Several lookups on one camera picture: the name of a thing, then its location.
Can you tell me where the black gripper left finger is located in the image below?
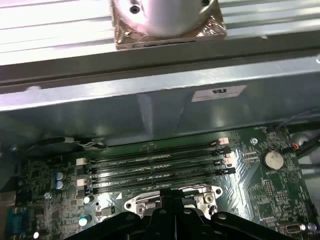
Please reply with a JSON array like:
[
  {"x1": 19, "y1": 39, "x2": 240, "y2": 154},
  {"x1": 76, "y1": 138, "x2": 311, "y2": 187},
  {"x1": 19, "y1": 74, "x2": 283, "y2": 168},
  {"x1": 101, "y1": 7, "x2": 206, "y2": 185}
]
[{"x1": 63, "y1": 188, "x2": 177, "y2": 240}]

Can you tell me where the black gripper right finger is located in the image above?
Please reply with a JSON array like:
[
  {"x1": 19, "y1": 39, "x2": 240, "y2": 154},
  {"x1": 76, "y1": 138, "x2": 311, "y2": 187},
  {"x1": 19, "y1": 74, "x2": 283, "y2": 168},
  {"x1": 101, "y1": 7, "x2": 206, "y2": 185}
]
[{"x1": 174, "y1": 188, "x2": 286, "y2": 240}]

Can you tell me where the silver CPU green edge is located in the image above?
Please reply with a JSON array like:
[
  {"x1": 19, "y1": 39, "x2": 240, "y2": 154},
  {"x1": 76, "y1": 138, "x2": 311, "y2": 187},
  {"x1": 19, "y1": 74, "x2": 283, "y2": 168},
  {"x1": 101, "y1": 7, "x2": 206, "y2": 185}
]
[{"x1": 144, "y1": 201, "x2": 162, "y2": 216}]

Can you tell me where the CPU socket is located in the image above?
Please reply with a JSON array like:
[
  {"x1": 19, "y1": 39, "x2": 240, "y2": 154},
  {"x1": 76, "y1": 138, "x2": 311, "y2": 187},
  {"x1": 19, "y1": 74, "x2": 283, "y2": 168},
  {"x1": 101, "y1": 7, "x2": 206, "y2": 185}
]
[{"x1": 123, "y1": 184, "x2": 224, "y2": 221}]

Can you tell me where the green motherboard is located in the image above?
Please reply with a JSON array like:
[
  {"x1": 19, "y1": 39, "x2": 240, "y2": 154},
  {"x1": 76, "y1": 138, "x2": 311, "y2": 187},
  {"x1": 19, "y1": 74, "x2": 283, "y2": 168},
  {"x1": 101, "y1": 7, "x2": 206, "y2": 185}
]
[{"x1": 0, "y1": 128, "x2": 320, "y2": 240}]

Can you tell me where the internal USB port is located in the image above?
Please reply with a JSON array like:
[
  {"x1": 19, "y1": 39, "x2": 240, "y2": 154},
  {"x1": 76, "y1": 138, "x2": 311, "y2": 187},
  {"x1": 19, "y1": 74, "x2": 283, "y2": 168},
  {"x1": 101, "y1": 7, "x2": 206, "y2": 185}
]
[{"x1": 281, "y1": 223, "x2": 301, "y2": 235}]

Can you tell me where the metal socket cover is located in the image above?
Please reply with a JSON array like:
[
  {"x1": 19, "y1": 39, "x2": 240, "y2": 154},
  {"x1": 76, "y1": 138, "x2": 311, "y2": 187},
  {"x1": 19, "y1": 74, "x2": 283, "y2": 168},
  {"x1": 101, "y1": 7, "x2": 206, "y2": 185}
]
[{"x1": 134, "y1": 191, "x2": 213, "y2": 216}]

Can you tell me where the black RAM slot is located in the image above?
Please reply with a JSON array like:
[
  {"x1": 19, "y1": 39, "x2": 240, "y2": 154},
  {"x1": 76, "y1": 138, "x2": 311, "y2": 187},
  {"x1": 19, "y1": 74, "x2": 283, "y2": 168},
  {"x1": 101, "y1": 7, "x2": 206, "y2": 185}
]
[
  {"x1": 86, "y1": 146, "x2": 235, "y2": 176},
  {"x1": 76, "y1": 137, "x2": 230, "y2": 166},
  {"x1": 76, "y1": 156, "x2": 233, "y2": 187},
  {"x1": 84, "y1": 167, "x2": 236, "y2": 197}
]

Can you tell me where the silver coin battery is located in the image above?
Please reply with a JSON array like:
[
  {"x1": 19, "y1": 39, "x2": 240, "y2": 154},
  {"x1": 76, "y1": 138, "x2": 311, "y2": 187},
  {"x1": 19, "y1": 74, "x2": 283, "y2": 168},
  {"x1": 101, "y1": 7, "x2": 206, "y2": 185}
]
[{"x1": 263, "y1": 149, "x2": 285, "y2": 171}]

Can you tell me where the blue rear port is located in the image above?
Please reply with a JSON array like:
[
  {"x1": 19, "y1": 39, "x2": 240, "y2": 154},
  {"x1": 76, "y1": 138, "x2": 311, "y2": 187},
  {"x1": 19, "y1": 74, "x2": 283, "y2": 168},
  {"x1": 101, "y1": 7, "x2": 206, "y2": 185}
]
[{"x1": 6, "y1": 208, "x2": 30, "y2": 237}]

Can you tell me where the open black PC case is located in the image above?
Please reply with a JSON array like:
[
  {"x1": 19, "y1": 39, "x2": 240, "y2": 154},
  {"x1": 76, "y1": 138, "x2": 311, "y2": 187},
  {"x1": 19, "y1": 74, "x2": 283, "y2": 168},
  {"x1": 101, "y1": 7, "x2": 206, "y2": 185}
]
[{"x1": 0, "y1": 52, "x2": 320, "y2": 198}]

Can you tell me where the white case label sticker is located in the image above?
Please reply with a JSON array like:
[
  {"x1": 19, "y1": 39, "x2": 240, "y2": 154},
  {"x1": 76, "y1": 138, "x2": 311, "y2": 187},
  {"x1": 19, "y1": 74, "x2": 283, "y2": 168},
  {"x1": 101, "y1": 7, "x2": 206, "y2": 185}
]
[{"x1": 191, "y1": 84, "x2": 248, "y2": 103}]

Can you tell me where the wire locking lever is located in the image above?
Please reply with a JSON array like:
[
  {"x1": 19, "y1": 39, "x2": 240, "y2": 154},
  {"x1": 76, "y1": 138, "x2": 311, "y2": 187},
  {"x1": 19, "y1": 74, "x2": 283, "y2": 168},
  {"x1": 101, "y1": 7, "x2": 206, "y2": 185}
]
[{"x1": 174, "y1": 185, "x2": 216, "y2": 195}]

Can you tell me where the black wire white tape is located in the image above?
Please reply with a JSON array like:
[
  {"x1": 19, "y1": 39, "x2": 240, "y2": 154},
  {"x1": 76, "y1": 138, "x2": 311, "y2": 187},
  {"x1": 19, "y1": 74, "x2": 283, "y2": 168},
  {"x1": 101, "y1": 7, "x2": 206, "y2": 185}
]
[{"x1": 26, "y1": 136, "x2": 107, "y2": 151}]

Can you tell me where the square brown base plate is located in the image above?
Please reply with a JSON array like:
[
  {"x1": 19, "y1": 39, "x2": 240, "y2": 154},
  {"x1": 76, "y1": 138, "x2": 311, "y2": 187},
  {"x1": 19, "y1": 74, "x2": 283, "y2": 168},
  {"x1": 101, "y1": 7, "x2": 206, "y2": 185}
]
[{"x1": 110, "y1": 0, "x2": 228, "y2": 51}]

